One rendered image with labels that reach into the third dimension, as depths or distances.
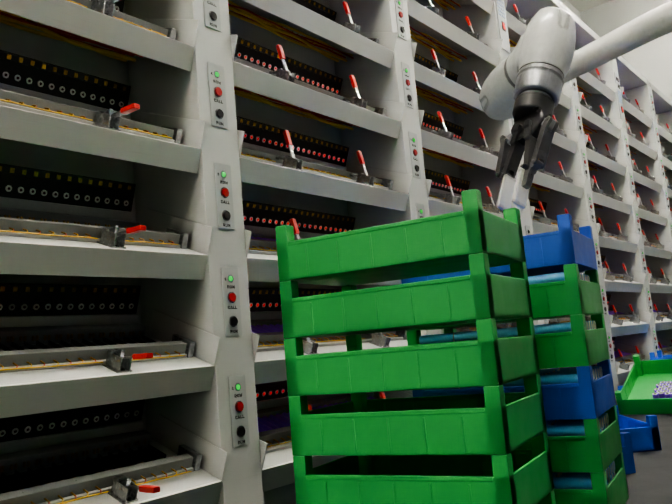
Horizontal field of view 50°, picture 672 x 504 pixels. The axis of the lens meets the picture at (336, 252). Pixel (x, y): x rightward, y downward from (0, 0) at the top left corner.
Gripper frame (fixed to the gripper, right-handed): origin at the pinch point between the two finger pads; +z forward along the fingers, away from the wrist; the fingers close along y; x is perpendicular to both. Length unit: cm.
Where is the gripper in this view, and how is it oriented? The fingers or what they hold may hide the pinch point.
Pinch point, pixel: (514, 191)
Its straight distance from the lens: 136.7
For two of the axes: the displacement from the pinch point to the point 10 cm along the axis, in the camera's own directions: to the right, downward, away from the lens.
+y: -5.0, 1.6, 8.5
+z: -2.9, 9.0, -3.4
